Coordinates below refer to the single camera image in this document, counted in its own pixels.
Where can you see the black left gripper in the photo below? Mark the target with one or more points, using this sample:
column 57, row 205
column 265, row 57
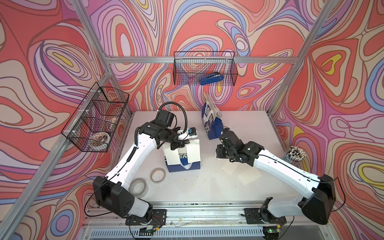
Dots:
column 178, row 144

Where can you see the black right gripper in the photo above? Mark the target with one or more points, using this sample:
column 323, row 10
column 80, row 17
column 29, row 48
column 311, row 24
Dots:
column 219, row 151

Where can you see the blue white bag with handles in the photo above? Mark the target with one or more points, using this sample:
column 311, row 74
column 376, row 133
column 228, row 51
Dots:
column 190, row 157

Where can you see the blue white paper bag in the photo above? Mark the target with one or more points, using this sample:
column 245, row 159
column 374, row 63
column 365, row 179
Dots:
column 212, row 119

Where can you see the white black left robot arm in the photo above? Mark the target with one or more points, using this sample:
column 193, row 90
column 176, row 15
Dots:
column 112, row 191

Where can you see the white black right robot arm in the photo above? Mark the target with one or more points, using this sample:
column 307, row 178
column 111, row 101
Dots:
column 317, row 195

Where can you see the beige tape roll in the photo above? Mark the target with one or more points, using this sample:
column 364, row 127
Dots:
column 158, row 175

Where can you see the clear tape roll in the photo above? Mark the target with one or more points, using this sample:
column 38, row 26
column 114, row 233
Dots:
column 138, row 188

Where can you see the metallic cup of pencils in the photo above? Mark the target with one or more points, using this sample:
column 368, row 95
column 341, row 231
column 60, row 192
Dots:
column 294, row 155

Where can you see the blue stapler in basket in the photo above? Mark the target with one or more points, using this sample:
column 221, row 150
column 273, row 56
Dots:
column 212, row 78

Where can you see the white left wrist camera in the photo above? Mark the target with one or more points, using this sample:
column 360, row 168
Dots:
column 191, row 133

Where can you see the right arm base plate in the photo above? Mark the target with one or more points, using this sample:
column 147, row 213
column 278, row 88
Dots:
column 255, row 216

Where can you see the black wire basket back wall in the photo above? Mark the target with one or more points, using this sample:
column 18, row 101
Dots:
column 191, row 66

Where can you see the black wire basket wall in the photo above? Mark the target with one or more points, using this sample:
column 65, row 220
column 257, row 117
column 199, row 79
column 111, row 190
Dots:
column 99, row 111
column 191, row 66

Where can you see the black wire basket left wall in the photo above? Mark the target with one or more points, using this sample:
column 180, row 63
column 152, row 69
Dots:
column 99, row 111

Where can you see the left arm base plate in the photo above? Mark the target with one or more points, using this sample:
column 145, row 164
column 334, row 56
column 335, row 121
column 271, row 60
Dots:
column 156, row 217

